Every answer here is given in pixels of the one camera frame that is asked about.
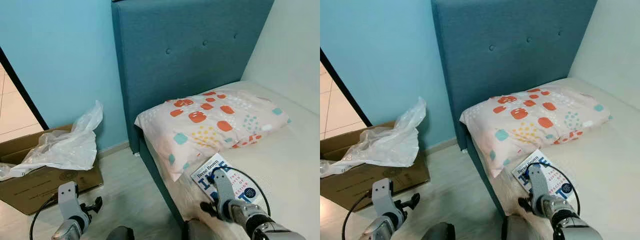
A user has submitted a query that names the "white book blue lettering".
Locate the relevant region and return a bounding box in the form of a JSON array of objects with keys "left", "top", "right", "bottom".
[
  {"left": 191, "top": 152, "right": 265, "bottom": 212},
  {"left": 511, "top": 149, "right": 581, "bottom": 202}
]

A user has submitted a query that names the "clear plastic bag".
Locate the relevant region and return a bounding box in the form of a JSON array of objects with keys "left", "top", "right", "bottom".
[
  {"left": 0, "top": 100, "right": 105, "bottom": 182},
  {"left": 320, "top": 96, "right": 428, "bottom": 179}
]

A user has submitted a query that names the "pink patterned pillow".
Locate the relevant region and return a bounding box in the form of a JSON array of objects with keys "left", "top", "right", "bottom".
[
  {"left": 135, "top": 90, "right": 292, "bottom": 182},
  {"left": 459, "top": 86, "right": 614, "bottom": 179}
]

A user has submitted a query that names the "brown cardboard box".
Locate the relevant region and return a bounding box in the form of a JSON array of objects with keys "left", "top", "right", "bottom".
[
  {"left": 320, "top": 120, "right": 431, "bottom": 214},
  {"left": 0, "top": 124, "right": 105, "bottom": 217}
]

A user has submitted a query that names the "teal fabric headboard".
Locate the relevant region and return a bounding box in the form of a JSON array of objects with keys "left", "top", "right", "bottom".
[
  {"left": 111, "top": 0, "right": 275, "bottom": 155},
  {"left": 431, "top": 0, "right": 598, "bottom": 151}
]

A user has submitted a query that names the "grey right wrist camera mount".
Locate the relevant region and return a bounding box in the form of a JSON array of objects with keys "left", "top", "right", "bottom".
[
  {"left": 212, "top": 167, "right": 236, "bottom": 221},
  {"left": 527, "top": 163, "right": 549, "bottom": 216}
]

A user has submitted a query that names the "black door frame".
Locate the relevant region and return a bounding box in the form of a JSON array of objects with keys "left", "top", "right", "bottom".
[
  {"left": 0, "top": 46, "right": 50, "bottom": 132},
  {"left": 320, "top": 47, "right": 374, "bottom": 129}
]

